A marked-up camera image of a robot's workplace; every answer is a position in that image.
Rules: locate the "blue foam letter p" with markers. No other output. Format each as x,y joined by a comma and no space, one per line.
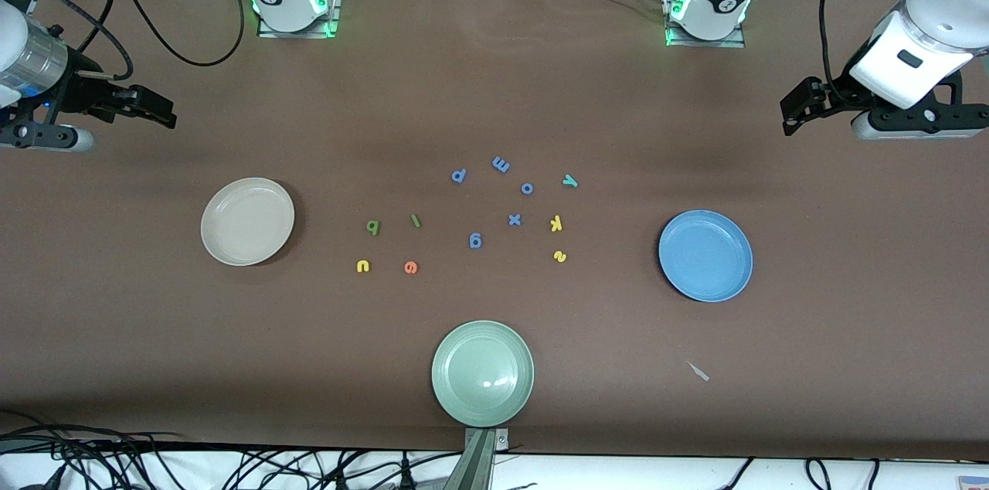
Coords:
455,176

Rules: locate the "blue foam letter g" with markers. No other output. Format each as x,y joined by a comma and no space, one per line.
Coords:
479,242

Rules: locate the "brown table cover sheet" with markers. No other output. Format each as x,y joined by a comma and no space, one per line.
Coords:
494,88

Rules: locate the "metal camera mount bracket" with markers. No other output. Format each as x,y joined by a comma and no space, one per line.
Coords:
479,467

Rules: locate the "green foam letter b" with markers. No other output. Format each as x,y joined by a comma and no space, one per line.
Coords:
377,226

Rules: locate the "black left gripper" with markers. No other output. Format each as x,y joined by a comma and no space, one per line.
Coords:
837,95

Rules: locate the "blue plate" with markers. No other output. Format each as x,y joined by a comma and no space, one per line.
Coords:
705,256

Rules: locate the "blue foam letter m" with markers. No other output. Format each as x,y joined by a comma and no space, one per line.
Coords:
501,165

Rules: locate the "pale green plate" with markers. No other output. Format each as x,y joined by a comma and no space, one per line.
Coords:
483,374

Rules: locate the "teal foam letter y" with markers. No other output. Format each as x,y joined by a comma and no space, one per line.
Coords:
570,180

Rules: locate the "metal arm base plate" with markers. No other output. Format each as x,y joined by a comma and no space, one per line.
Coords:
334,7
734,43

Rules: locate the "yellow foam letter k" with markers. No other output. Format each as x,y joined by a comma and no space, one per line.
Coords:
556,224

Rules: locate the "beige brown plate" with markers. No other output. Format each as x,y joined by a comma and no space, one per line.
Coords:
247,222

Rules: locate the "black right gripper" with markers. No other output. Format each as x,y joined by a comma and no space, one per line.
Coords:
80,90

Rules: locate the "small white tape scrap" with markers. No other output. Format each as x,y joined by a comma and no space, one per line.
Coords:
699,372

